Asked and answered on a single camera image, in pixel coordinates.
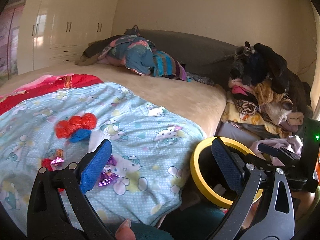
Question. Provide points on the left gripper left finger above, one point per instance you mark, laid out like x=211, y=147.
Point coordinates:
x=76, y=179

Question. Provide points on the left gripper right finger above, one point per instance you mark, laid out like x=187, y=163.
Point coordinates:
x=274, y=218

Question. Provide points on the small pink foil wrapper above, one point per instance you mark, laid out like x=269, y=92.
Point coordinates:
x=58, y=158

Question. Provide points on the purple foil wrapper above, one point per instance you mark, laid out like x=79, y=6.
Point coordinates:
x=107, y=176

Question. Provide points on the blue plastic bag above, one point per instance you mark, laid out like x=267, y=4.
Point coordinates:
x=80, y=135

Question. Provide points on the white foam net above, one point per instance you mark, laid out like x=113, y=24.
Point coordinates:
x=96, y=138

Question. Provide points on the red plastic bag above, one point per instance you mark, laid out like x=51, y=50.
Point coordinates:
x=66, y=128

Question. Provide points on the yellow rimmed trash bin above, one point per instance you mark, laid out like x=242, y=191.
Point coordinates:
x=207, y=175

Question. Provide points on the left hand red nails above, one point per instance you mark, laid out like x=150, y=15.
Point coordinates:
x=124, y=232

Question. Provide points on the light blue cartoon quilt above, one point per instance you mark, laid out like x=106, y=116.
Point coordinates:
x=152, y=147

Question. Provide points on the pile of clothes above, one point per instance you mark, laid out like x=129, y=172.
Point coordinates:
x=266, y=102

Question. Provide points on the red pink blanket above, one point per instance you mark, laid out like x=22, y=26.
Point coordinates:
x=44, y=85

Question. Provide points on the beige bed sheet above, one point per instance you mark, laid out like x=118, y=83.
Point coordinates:
x=200, y=103

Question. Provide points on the dark brown garment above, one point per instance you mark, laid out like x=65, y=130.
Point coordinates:
x=94, y=49

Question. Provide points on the blue floral folded quilt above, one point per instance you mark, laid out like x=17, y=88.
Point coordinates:
x=132, y=51

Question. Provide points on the striped blue blanket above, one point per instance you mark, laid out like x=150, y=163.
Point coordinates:
x=167, y=66

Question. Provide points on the cream white wardrobe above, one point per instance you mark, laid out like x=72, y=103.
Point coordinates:
x=52, y=32

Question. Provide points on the pink glass door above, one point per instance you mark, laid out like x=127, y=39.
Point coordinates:
x=10, y=24

